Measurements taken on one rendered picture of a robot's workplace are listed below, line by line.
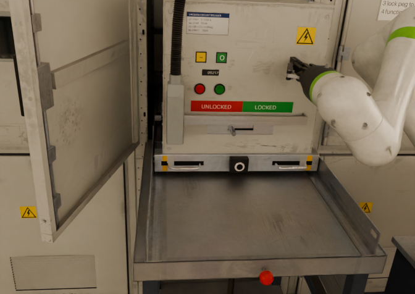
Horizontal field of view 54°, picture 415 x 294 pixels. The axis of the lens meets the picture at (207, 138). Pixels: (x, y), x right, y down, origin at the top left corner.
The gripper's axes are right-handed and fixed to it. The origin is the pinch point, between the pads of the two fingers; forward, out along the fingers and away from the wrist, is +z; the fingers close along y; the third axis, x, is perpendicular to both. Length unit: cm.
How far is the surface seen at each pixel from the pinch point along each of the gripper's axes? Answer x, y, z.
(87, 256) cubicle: -91, -70, 28
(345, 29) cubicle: 6.7, 25.8, 27.6
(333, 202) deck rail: -37.9, 12.3, -14.9
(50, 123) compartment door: -11, -65, -20
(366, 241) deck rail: -37, 14, -34
